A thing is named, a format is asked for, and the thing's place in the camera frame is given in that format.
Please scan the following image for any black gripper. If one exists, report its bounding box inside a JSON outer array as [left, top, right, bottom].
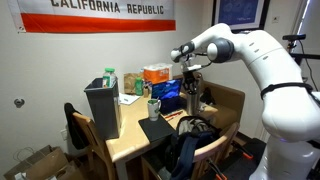
[[181, 70, 201, 97]]

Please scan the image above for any steel tumbler cup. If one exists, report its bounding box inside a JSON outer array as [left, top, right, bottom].
[[185, 74, 203, 117]]

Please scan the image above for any black laptop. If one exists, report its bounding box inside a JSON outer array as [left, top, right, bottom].
[[150, 78, 188, 115]]

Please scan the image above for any small brown paper bag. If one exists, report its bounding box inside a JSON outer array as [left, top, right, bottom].
[[54, 159, 86, 180]]

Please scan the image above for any large brown paper bag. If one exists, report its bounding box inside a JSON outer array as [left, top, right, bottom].
[[3, 144, 69, 180]]

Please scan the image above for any red pen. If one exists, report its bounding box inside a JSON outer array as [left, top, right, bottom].
[[163, 110, 184, 119], [166, 114, 183, 122]]

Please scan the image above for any orange toilet paper pack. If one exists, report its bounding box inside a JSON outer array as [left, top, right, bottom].
[[143, 62, 174, 85]]

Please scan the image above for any white and green mug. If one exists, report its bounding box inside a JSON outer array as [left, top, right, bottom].
[[146, 98, 163, 122]]

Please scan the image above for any dark rectangular mat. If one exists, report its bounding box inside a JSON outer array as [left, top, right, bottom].
[[137, 114, 177, 144]]

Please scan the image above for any small green bottle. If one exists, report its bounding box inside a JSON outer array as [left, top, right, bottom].
[[134, 77, 145, 97]]

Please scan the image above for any wooden chair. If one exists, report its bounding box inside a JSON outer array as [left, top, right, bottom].
[[140, 121, 241, 180], [71, 111, 118, 180]]

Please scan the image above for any blue and grey backpack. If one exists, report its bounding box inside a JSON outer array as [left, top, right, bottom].
[[164, 115, 224, 180]]

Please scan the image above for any white paper sheet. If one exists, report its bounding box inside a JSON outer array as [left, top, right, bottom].
[[118, 93, 142, 106]]

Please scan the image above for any orange and black clamp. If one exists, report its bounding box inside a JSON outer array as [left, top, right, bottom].
[[232, 139, 254, 160], [205, 158, 228, 180]]

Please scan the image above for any clear bottle with green cap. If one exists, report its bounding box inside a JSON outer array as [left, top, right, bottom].
[[102, 67, 118, 89]]

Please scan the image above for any black floor platform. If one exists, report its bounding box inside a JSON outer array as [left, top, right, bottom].
[[199, 137, 278, 180]]

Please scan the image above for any grey trash bin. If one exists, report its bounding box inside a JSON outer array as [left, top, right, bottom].
[[83, 77, 123, 141]]

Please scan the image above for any framed blue poster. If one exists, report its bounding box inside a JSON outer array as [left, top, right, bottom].
[[211, 0, 271, 33]]

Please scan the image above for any California Republic flag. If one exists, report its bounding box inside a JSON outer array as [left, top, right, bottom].
[[7, 0, 177, 34]]

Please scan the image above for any black jacket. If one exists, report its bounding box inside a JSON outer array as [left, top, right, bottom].
[[63, 102, 90, 151]]

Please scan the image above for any round metal door stop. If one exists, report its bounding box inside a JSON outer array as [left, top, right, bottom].
[[13, 97, 26, 109]]

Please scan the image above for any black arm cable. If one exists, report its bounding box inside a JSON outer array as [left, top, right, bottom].
[[259, 82, 320, 108]]

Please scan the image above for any black camera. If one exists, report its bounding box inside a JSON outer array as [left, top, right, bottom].
[[282, 33, 307, 43]]

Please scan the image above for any black camera stand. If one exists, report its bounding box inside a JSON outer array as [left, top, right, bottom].
[[288, 39, 320, 84]]

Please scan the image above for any white wall outlet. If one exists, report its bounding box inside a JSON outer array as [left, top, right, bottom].
[[60, 128, 70, 141]]

